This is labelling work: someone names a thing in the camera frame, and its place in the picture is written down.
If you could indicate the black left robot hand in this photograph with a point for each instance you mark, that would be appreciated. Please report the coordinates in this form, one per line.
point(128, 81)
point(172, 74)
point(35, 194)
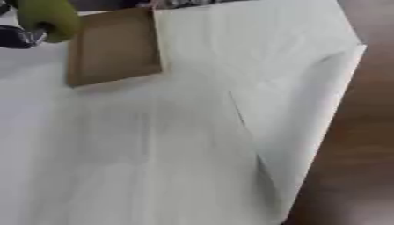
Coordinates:
point(15, 36)

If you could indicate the tan cardboard box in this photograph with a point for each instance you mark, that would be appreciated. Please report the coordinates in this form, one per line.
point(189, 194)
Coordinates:
point(113, 47)

